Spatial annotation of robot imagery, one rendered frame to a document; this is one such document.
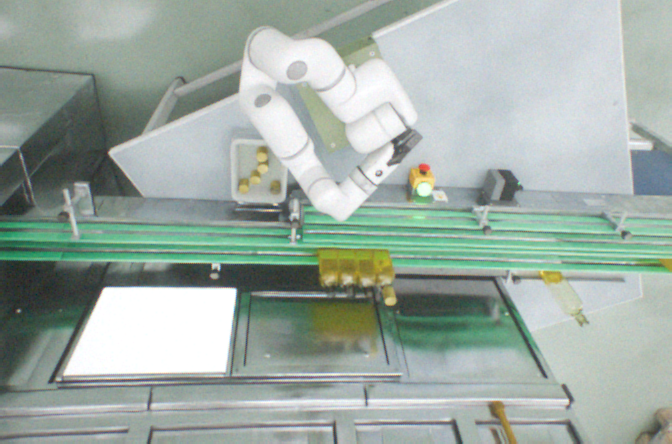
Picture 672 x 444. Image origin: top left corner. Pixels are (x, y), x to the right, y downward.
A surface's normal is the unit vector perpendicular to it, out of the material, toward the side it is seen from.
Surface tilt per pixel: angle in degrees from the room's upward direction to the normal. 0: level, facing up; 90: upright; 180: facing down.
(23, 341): 90
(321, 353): 90
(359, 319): 90
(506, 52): 0
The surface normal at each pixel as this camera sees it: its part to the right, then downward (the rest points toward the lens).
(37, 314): 0.10, -0.84
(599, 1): 0.08, 0.54
